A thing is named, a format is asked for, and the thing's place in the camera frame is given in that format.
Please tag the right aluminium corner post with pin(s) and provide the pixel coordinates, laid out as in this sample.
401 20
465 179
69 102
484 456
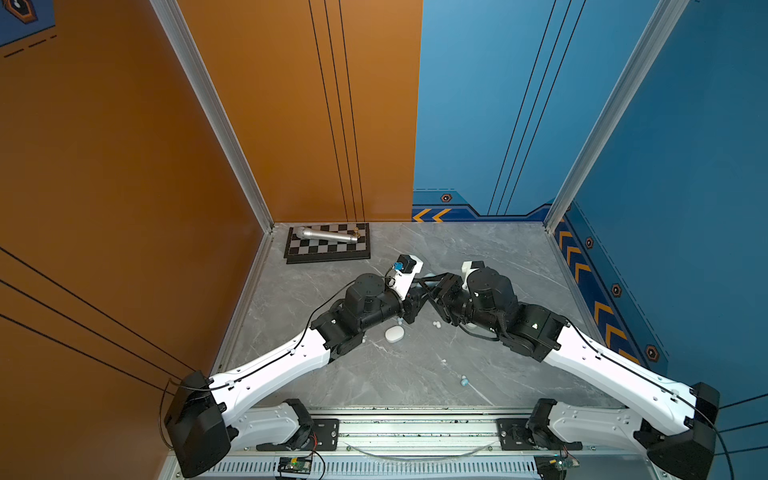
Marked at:
653 38

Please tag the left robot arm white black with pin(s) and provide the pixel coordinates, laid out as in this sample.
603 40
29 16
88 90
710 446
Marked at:
205 418

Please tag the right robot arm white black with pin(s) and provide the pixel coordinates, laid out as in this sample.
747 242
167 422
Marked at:
671 423

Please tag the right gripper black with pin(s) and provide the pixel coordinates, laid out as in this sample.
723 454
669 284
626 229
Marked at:
449 287

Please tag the left aluminium corner post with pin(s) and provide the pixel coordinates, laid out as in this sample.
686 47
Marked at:
174 25

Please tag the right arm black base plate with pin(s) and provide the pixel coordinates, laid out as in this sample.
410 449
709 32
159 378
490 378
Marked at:
515 435

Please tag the white earbud charging case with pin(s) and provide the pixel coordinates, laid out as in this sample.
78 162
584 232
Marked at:
394 334

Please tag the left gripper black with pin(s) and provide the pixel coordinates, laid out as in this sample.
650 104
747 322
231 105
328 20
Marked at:
411 305

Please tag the silver microphone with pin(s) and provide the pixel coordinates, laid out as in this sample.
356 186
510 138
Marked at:
311 234

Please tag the aluminium corner post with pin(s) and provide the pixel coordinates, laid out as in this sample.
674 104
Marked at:
174 25
653 38

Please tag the left green circuit board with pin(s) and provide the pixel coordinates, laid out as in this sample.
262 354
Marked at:
294 467

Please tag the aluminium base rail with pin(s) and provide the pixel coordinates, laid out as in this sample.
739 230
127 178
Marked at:
379 443

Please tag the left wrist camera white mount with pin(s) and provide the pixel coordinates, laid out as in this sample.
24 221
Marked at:
405 269

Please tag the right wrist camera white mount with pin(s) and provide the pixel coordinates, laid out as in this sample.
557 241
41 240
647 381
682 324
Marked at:
468 267

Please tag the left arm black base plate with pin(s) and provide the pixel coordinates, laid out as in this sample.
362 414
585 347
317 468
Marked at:
318 435

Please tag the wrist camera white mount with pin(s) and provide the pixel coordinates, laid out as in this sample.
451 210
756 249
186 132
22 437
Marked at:
468 267
405 269

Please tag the black white chessboard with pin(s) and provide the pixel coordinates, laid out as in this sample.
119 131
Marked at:
302 251

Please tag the right green circuit board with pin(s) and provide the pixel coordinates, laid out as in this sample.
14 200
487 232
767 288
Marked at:
555 467

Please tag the green circuit board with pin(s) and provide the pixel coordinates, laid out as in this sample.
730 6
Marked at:
555 467
294 467

